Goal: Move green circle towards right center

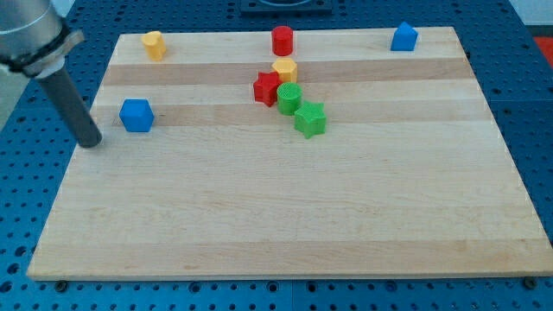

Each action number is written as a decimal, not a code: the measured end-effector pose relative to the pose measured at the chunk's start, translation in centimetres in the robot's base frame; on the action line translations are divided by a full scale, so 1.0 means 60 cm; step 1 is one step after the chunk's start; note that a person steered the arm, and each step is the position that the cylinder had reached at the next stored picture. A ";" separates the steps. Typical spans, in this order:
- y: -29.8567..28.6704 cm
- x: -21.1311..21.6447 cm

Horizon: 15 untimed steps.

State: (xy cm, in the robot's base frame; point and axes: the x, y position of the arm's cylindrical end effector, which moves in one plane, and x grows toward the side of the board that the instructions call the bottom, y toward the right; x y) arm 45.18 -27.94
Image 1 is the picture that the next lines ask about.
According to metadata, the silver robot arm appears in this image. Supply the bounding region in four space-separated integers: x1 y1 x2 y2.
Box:
1 0 85 79

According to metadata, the green star block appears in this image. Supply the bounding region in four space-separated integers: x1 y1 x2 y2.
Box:
294 101 327 139

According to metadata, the green cylinder block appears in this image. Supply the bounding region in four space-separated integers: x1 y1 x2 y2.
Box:
276 82 302 116

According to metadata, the red star block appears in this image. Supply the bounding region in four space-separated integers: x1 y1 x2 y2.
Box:
253 72 282 107

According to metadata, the light wooden board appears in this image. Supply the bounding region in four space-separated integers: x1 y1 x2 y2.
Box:
27 27 552 281

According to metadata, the yellow hexagon block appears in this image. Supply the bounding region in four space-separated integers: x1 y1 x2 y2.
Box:
271 57 298 83

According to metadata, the red cylinder block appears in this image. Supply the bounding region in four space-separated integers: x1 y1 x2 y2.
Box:
271 26 294 56

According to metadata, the blue hexagon block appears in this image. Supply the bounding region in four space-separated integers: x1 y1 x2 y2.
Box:
119 98 155 132

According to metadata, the yellow heart block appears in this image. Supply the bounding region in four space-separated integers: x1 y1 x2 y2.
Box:
141 30 167 61

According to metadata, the blue pentagon house block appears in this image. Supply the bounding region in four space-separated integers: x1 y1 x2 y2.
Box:
390 22 418 51

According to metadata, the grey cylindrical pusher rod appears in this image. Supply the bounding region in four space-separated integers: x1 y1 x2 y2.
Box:
35 65 102 148

